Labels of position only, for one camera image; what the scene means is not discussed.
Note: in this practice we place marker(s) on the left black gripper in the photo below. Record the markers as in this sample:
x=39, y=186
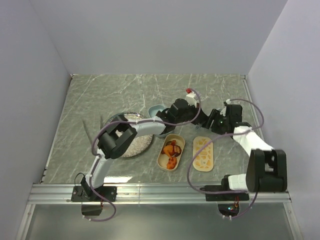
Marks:
x=201, y=117

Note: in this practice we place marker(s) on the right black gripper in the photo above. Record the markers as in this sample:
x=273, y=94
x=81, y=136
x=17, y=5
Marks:
x=214, y=114

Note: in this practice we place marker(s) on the blue lunch box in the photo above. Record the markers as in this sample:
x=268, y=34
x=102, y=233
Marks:
x=152, y=111

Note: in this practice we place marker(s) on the beige lunch box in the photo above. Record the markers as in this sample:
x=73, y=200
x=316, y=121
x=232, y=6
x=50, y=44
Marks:
x=162, y=159

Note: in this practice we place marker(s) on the spotted orange food piece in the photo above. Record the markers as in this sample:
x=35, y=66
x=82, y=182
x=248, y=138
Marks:
x=171, y=164

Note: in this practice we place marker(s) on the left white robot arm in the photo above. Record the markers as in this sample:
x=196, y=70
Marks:
x=114, y=138

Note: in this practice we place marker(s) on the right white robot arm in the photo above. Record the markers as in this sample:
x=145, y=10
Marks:
x=267, y=167

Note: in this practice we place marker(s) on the beige patterned lid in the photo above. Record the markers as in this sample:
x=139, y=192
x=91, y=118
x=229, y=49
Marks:
x=204, y=161

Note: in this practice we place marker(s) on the speckled round plate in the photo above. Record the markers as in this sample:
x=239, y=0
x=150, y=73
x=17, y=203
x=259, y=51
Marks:
x=139, y=144

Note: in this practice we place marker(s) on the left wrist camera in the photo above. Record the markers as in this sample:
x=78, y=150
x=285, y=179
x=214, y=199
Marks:
x=191, y=97

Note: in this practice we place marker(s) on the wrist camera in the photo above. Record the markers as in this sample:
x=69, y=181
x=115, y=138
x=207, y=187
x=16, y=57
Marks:
x=226, y=103
x=191, y=97

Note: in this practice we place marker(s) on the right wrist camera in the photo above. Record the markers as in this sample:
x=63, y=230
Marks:
x=226, y=103

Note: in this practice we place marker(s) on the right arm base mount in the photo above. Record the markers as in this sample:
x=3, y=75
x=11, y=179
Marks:
x=231, y=209

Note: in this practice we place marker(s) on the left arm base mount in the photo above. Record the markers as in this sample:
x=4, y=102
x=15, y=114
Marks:
x=92, y=202

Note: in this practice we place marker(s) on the aluminium frame rail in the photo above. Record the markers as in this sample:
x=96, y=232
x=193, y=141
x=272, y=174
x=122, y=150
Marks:
x=127, y=193

